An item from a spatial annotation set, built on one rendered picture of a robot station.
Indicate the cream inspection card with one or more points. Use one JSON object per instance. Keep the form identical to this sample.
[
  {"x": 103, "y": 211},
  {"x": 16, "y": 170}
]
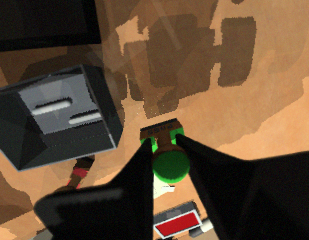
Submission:
[{"x": 161, "y": 187}]

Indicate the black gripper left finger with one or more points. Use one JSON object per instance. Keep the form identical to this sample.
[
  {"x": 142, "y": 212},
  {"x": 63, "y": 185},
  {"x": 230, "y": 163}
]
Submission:
[{"x": 128, "y": 198}]

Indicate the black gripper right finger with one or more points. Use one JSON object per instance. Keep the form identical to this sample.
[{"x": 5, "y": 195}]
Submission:
[{"x": 227, "y": 185}]

